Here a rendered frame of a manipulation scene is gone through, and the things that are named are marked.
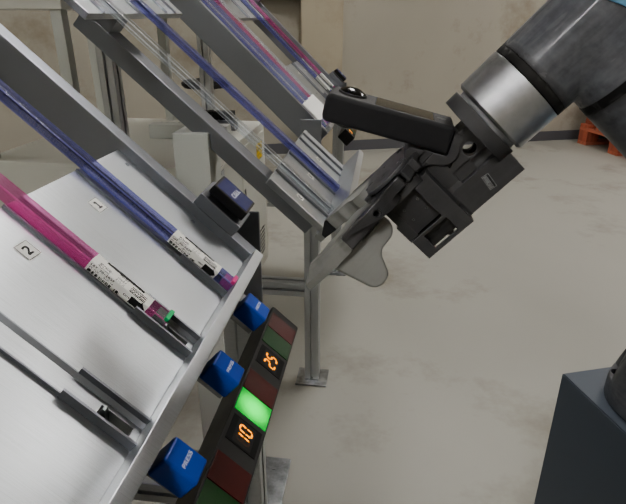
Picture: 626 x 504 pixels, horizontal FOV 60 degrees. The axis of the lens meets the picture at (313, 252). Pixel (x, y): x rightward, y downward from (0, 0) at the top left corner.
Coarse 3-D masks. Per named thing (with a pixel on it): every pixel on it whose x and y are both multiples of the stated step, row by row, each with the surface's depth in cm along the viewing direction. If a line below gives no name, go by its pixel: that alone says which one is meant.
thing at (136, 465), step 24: (240, 288) 56; (216, 312) 52; (216, 336) 48; (192, 360) 44; (192, 384) 42; (168, 408) 38; (144, 432) 37; (168, 432) 37; (144, 456) 34; (120, 480) 32
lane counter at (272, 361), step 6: (264, 348) 57; (258, 354) 56; (264, 354) 57; (270, 354) 57; (258, 360) 55; (264, 360) 56; (270, 360) 57; (276, 360) 57; (264, 366) 55; (270, 366) 56; (276, 366) 57; (282, 366) 57; (270, 372) 55; (276, 372) 56
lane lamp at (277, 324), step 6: (270, 318) 62; (276, 318) 63; (270, 324) 61; (276, 324) 62; (282, 324) 63; (276, 330) 61; (282, 330) 62; (288, 330) 63; (294, 330) 64; (282, 336) 61; (288, 336) 62; (288, 342) 61
